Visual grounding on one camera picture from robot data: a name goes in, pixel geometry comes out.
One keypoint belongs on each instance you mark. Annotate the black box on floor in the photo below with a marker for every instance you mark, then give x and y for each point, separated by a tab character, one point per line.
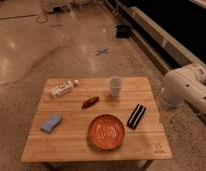
123	31

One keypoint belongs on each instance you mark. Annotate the black white striped case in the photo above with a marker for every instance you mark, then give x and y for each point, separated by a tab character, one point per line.
135	116

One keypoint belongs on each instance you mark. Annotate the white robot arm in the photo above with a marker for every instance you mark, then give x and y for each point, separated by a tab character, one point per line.
184	84

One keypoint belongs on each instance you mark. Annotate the wooden folding table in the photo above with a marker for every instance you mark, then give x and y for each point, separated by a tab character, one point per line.
68	140

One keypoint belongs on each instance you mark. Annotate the orange plate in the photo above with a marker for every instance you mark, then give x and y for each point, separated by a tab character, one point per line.
106	132

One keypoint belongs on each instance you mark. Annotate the blue sponge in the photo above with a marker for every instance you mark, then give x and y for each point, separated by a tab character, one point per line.
50	123

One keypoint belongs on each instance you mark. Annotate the clear plastic bottle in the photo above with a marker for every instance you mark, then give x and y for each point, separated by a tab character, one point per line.
63	88

